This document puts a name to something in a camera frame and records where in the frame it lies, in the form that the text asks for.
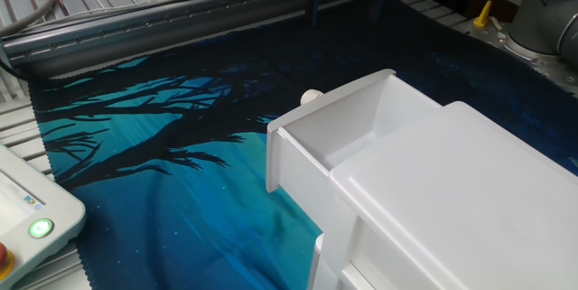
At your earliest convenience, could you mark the white drawer knob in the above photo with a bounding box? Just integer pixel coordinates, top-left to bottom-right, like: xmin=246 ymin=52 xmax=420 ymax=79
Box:
xmin=299 ymin=89 xmax=324 ymax=106

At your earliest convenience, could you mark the white plastic drawer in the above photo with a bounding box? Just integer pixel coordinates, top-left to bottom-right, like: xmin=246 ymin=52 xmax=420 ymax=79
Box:
xmin=265 ymin=68 xmax=446 ymax=241

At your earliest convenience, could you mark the white drawer cabinet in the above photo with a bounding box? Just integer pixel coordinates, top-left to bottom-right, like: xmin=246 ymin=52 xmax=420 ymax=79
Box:
xmin=306 ymin=100 xmax=578 ymax=290

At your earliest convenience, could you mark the forest sunset printed tablecloth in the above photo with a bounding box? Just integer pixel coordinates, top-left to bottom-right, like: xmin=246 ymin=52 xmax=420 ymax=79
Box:
xmin=26 ymin=0 xmax=578 ymax=290

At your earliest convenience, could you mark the white robot teach pendant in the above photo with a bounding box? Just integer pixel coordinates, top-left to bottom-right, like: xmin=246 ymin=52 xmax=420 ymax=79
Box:
xmin=0 ymin=143 xmax=87 ymax=290

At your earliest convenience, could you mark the yellow plastic handle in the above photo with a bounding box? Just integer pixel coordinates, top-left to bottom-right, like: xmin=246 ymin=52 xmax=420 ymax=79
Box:
xmin=471 ymin=0 xmax=493 ymax=30

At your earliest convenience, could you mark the wide aluminium table rail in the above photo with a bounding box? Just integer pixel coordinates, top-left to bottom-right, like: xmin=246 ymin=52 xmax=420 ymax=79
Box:
xmin=0 ymin=0 xmax=385 ymax=79

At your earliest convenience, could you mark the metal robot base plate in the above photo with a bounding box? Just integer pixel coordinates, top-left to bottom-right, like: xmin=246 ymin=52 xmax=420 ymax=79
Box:
xmin=469 ymin=21 xmax=578 ymax=97

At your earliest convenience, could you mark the grey thick cable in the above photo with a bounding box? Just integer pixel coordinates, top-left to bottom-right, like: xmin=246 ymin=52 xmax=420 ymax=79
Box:
xmin=0 ymin=0 xmax=76 ymax=38

